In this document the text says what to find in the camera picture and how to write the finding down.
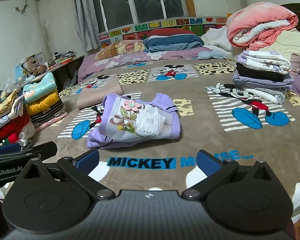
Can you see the pink rolled quilt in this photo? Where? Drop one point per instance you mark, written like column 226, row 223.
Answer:
column 258, row 25

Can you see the light blue plush toy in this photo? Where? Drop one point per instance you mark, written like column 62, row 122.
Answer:
column 214, row 54

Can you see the folded yellow knit sweater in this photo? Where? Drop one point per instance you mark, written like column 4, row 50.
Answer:
column 43, row 103

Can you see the folded pink garment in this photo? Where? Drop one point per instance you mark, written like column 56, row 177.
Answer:
column 51, row 122

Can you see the cluttered dark desk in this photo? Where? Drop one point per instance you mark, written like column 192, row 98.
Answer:
column 62, row 72

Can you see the folded black striped garment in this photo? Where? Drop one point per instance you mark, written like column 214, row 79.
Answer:
column 50, row 112

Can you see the window with white frame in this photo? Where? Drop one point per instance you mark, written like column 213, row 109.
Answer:
column 112, row 14

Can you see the folded white grey garment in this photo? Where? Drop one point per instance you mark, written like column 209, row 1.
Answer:
column 275, row 96

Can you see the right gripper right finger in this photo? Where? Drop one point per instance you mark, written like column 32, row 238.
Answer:
column 218, row 173

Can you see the colourful alphabet headboard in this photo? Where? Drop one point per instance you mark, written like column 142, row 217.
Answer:
column 198, row 26

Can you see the cream quilt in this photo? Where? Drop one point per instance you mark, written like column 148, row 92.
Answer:
column 287, row 44

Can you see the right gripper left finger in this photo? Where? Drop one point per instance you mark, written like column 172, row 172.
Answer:
column 77, row 171

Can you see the folded lavender garment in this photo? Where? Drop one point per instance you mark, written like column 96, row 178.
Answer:
column 287, row 83

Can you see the grey curtain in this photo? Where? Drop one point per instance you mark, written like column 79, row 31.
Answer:
column 86, row 24

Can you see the Mickey Mouse brown blanket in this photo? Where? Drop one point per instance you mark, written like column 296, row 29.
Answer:
column 207, row 122

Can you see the folded white purple floral cloth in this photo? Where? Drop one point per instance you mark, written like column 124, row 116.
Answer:
column 269, row 61

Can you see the folded beige garment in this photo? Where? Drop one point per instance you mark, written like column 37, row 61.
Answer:
column 93, row 96

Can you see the folded teal garment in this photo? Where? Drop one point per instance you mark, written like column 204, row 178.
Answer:
column 35, row 91

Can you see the mixed clothes pile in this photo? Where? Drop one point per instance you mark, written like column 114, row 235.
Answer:
column 15, row 123

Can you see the purple sweatshirt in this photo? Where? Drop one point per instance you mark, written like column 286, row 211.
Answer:
column 126, row 122

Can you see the white crumpled cloth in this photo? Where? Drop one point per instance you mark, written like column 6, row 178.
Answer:
column 217, row 37

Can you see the cartoon print pillow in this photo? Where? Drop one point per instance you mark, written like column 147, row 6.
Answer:
column 120, row 48

